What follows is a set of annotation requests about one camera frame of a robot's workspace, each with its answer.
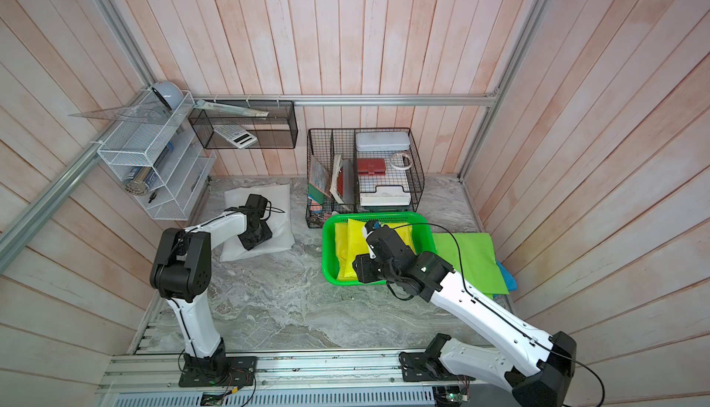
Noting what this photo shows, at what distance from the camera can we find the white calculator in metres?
0.97

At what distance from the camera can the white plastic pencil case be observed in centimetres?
103

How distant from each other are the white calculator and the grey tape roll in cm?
17

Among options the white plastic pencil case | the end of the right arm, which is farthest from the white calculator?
the end of the right arm

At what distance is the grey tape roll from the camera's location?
0.83 meters

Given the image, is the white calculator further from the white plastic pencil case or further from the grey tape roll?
the white plastic pencil case
